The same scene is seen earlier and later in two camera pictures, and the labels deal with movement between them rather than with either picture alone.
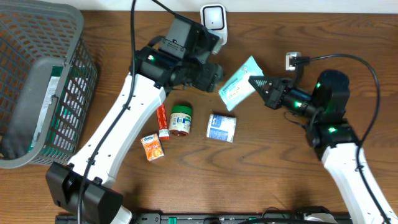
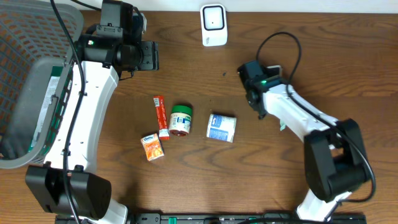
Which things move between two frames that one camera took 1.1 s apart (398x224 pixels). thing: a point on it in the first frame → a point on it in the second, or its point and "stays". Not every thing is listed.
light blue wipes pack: [239, 88] → [282, 126]
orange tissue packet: [153, 147] stays
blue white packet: [221, 127] stays
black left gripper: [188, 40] → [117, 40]
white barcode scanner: [214, 17] stays
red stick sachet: [162, 121] stays
